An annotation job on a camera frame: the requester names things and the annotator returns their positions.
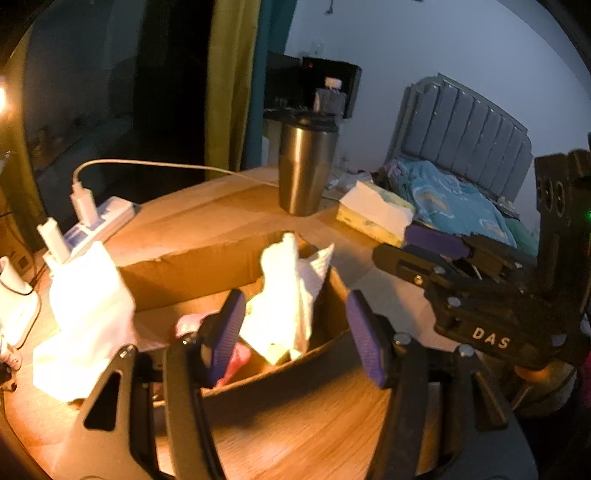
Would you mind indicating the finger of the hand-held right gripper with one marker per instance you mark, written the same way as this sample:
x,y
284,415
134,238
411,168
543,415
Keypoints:
x,y
406,265
436,242

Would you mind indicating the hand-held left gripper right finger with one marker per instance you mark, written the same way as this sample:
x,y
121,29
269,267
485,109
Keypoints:
x,y
367,341

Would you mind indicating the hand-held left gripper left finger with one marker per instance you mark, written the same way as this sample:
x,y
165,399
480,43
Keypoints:
x,y
226,332

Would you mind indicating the pinkish grey knitted sock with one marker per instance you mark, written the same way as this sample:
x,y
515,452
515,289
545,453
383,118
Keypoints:
x,y
238,364

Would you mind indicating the white paper towel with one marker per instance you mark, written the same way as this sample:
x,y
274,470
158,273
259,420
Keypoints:
x,y
286,295

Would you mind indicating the cardboard box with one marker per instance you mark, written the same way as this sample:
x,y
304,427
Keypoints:
x,y
184,272

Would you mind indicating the white tissue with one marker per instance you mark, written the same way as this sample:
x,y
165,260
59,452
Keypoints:
x,y
87,323

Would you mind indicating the soft pack of tissues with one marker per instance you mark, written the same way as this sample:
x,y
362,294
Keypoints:
x,y
374,212

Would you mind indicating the blue printed blanket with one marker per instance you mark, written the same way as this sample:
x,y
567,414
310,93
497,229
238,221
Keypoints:
x,y
452,203

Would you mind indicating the grey padded bed headboard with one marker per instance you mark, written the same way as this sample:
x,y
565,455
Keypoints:
x,y
466,134

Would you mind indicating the stainless steel tumbler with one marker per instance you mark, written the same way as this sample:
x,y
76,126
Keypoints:
x,y
304,170

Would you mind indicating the white power strip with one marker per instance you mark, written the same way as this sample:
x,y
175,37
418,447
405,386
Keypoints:
x,y
108,217

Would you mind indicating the clear plastic water bottle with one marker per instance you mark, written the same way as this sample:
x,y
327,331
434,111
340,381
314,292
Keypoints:
x,y
330,99

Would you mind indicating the white plug-in charger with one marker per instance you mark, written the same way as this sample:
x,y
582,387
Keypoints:
x,y
83,205

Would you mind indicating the white plug adapter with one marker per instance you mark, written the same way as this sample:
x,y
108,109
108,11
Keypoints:
x,y
54,240

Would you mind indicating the black computer monitor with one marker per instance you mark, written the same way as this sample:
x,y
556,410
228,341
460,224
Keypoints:
x,y
332,69
284,78

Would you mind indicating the white desk lamp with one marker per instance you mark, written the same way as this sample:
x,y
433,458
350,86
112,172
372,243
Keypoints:
x,y
18,304

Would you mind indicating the teal curtain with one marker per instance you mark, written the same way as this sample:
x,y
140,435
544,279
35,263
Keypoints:
x,y
265,83

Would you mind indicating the yellow curtain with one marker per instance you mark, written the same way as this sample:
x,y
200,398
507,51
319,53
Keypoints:
x,y
16,152
228,92

